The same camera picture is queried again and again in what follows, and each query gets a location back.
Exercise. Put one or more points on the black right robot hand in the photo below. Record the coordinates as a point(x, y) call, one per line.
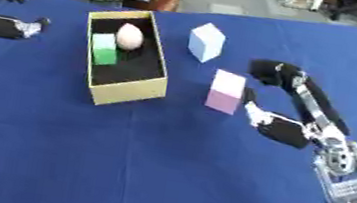
point(286, 131)

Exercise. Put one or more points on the tan cardboard box black inside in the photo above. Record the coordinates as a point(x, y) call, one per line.
point(126, 58)

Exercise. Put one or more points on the pink cube block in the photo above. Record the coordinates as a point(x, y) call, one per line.
point(226, 92)

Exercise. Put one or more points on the green cube block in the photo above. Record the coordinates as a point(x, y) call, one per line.
point(104, 49)

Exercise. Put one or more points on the light blue cube block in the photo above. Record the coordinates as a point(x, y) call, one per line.
point(206, 42)

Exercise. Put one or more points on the pale pink toy egg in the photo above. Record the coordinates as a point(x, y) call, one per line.
point(130, 37)

